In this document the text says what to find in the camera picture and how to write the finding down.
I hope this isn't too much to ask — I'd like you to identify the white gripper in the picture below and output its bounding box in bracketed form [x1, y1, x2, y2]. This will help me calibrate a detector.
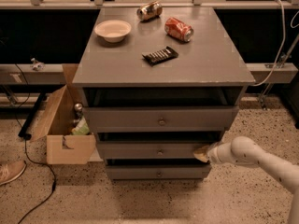
[193, 142, 232, 164]

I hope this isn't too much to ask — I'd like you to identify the grey drawer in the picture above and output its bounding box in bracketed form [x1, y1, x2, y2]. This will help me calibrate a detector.
[106, 159, 211, 180]
[97, 131, 224, 160]
[83, 106, 238, 133]

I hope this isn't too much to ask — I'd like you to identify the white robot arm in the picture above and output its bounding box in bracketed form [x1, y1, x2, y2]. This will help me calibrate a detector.
[193, 136, 299, 224]

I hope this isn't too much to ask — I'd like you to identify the grey wooden drawer cabinet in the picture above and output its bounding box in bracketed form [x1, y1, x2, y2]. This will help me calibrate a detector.
[72, 7, 256, 182]

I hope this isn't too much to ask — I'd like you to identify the grey bottom drawer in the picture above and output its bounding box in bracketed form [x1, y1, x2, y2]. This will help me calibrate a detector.
[106, 159, 211, 180]

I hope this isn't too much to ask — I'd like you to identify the grey top drawer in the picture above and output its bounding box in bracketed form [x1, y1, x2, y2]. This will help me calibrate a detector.
[83, 106, 238, 133]

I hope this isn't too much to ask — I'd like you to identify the black snack bar wrapper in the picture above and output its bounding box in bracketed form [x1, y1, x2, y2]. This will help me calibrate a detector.
[142, 47, 178, 66]

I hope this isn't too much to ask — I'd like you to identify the green bag in box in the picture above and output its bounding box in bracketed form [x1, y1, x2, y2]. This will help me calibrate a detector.
[71, 117, 90, 135]

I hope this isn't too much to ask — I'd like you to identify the red soda can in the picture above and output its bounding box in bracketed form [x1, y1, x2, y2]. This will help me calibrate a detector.
[164, 17, 193, 42]

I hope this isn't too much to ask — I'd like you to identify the silver bottle in box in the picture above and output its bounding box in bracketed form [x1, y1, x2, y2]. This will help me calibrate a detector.
[74, 103, 83, 119]

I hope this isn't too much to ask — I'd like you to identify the open cardboard box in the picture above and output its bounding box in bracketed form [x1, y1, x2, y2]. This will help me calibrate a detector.
[30, 63, 98, 166]

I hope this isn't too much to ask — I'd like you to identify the white ceramic bowl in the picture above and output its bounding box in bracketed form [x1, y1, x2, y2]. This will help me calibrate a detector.
[94, 20, 132, 43]

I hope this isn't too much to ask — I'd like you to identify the gold soda can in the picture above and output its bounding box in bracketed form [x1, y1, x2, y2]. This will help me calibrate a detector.
[136, 1, 163, 21]

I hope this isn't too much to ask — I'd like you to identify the black metal leg bar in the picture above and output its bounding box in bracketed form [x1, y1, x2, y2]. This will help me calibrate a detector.
[18, 92, 46, 140]

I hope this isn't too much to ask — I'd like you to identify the tan sneaker shoe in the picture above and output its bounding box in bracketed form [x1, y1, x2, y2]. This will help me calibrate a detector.
[0, 161, 26, 186]

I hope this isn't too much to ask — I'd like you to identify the clear plastic object on rail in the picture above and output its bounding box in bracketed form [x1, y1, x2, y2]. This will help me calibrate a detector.
[31, 58, 45, 71]

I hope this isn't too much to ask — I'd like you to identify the black floor cable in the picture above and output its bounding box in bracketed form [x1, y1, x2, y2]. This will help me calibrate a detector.
[12, 63, 58, 224]

